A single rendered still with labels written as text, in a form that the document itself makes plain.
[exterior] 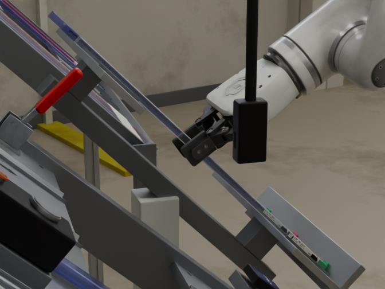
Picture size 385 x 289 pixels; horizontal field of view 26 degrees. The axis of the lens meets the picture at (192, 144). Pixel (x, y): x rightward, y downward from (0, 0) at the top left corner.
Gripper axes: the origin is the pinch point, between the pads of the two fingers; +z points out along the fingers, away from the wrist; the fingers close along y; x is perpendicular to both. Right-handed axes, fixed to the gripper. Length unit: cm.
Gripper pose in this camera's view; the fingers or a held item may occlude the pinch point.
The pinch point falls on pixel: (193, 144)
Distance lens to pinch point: 111.9
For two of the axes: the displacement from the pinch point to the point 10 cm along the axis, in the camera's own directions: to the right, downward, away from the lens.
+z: -7.9, 6.2, -0.7
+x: 5.4, 7.4, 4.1
